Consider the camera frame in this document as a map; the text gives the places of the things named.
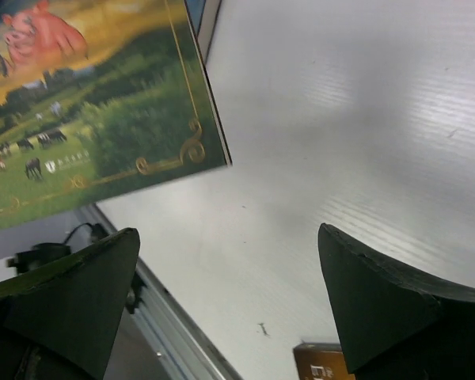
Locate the aluminium front rail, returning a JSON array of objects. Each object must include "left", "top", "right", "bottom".
[{"left": 77, "top": 203, "right": 242, "bottom": 380}]

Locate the Animal Farm green book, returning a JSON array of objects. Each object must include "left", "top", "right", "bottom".
[{"left": 0, "top": 1, "right": 231, "bottom": 230}]

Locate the brown orange Leonard Tulane book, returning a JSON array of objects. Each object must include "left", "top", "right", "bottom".
[{"left": 293, "top": 342, "right": 355, "bottom": 380}]

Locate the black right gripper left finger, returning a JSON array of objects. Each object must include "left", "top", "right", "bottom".
[{"left": 0, "top": 228, "right": 140, "bottom": 379}]

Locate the Jane Eyre blue book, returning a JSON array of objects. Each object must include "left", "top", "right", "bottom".
[{"left": 185, "top": 0, "right": 222, "bottom": 63}]

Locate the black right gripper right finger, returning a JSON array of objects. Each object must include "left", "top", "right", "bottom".
[{"left": 317, "top": 223, "right": 475, "bottom": 380}]

